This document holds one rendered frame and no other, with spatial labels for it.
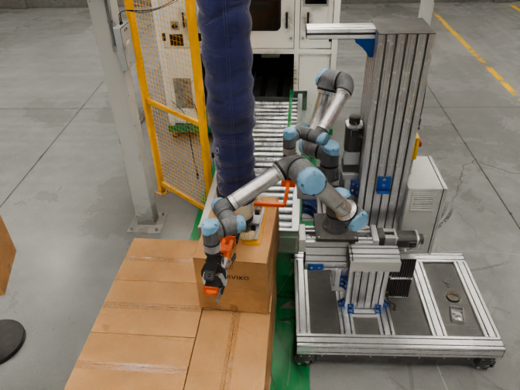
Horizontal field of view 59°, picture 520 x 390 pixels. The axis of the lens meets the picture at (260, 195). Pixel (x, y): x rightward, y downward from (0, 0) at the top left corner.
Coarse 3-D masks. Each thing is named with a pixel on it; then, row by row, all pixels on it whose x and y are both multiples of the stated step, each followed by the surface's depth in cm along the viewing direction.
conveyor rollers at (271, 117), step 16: (256, 112) 480; (272, 112) 479; (288, 112) 484; (256, 128) 450; (272, 128) 450; (256, 144) 428; (272, 144) 426; (256, 160) 406; (272, 160) 405; (256, 176) 384; (272, 192) 369; (288, 208) 346; (288, 224) 331
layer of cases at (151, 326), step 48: (144, 240) 321; (144, 288) 285; (192, 288) 284; (96, 336) 256; (144, 336) 256; (192, 336) 255; (240, 336) 254; (96, 384) 233; (144, 384) 232; (192, 384) 231; (240, 384) 231
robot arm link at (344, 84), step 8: (344, 72) 271; (344, 80) 268; (352, 80) 270; (344, 88) 266; (352, 88) 268; (336, 96) 267; (344, 96) 266; (336, 104) 265; (328, 112) 264; (336, 112) 264; (320, 120) 264; (328, 120) 262; (320, 128) 261; (328, 128) 262; (312, 136) 261; (320, 136) 259; (328, 136) 261; (320, 144) 260
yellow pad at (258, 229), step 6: (258, 210) 272; (264, 210) 276; (264, 216) 272; (264, 222) 268; (246, 228) 264; (252, 228) 259; (258, 228) 262; (258, 234) 259; (246, 240) 255; (252, 240) 255; (258, 240) 255
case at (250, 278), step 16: (272, 208) 281; (272, 224) 268; (240, 240) 258; (272, 240) 268; (240, 256) 248; (256, 256) 247; (272, 256) 274; (240, 272) 249; (256, 272) 248; (272, 272) 280; (224, 288) 258; (240, 288) 256; (256, 288) 254; (208, 304) 268; (224, 304) 266; (240, 304) 264; (256, 304) 262
